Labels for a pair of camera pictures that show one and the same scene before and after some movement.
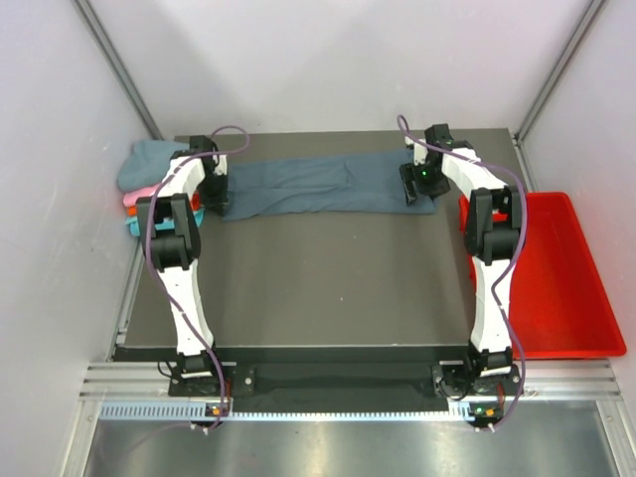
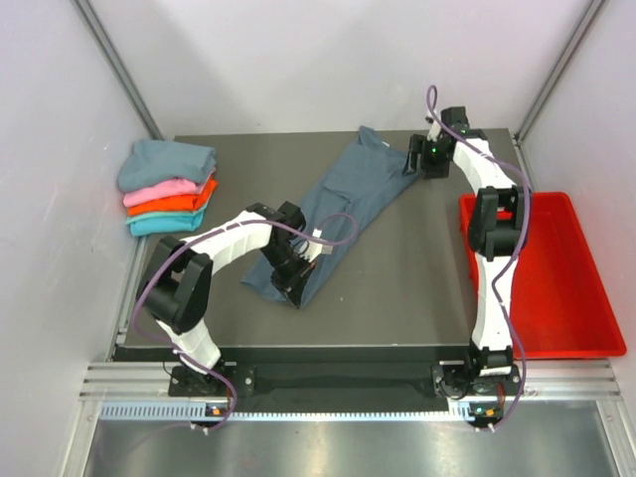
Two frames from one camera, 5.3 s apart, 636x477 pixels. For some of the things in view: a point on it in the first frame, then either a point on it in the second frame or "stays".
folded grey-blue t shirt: x=147 y=164 stays
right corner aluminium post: x=593 y=10 stays
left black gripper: x=217 y=204 → x=292 y=285
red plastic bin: x=559 y=304 stays
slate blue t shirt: x=318 y=185 → x=368 y=171
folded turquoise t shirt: x=167 y=224 stays
